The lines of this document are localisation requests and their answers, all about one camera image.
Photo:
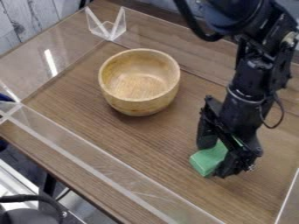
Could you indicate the clear acrylic tray enclosure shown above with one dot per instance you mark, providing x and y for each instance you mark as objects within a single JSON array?
[{"x": 127, "y": 162}]

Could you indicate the black table leg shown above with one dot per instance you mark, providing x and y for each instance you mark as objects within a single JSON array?
[{"x": 49, "y": 184}]

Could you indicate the light wooden bowl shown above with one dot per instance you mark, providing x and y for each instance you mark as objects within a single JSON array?
[{"x": 139, "y": 81}]

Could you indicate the green rectangular block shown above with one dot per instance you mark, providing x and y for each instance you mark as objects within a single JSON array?
[{"x": 208, "y": 157}]

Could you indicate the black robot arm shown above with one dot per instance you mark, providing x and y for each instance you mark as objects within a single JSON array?
[{"x": 264, "y": 30}]

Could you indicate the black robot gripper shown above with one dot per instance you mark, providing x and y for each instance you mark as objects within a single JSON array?
[{"x": 240, "y": 140}]

